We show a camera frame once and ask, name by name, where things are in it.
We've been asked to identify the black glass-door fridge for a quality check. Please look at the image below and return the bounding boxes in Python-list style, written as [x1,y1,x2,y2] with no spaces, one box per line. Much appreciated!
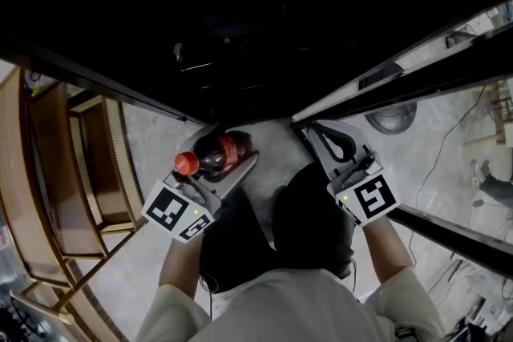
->
[0,0,513,278]

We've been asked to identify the person's beige shirt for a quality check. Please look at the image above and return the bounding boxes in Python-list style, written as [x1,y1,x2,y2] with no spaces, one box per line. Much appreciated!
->
[135,266,446,342]

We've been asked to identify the dark red-capped drink bottle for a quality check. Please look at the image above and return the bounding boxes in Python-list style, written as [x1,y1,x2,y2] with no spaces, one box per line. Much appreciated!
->
[174,131,260,178]

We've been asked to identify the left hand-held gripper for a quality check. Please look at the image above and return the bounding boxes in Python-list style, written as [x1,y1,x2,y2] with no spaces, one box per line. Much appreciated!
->
[140,123,261,243]

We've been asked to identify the long black floor cable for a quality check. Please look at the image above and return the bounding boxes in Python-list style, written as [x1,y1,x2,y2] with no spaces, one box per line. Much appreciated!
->
[407,85,489,266]

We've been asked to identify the person's black trousers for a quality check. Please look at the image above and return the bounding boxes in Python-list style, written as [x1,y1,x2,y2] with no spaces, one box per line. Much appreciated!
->
[199,162,357,295]

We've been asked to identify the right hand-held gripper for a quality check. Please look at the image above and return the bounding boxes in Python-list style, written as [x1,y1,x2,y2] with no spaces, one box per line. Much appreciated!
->
[306,119,402,228]

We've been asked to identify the wooden shelf unit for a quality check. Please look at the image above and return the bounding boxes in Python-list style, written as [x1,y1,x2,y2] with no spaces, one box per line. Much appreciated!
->
[0,66,147,342]

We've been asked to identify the person's right forearm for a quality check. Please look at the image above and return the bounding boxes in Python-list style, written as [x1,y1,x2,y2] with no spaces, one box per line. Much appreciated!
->
[362,214,416,285]

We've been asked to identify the person's left forearm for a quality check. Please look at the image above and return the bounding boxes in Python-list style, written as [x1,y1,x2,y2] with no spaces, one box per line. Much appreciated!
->
[158,230,206,300]

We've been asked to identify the thin black earphone cable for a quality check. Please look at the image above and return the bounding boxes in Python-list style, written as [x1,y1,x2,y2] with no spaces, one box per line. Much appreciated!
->
[198,271,220,320]

